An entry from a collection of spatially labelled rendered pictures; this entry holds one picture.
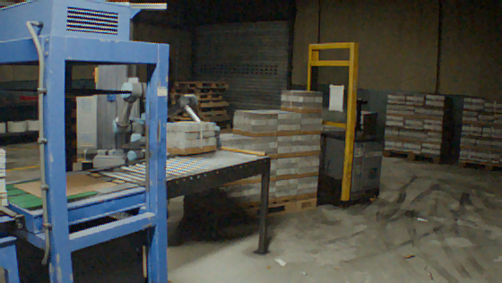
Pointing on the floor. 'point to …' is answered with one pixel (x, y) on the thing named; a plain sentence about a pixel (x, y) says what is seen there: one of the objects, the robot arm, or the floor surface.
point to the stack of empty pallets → (196, 95)
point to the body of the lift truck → (360, 180)
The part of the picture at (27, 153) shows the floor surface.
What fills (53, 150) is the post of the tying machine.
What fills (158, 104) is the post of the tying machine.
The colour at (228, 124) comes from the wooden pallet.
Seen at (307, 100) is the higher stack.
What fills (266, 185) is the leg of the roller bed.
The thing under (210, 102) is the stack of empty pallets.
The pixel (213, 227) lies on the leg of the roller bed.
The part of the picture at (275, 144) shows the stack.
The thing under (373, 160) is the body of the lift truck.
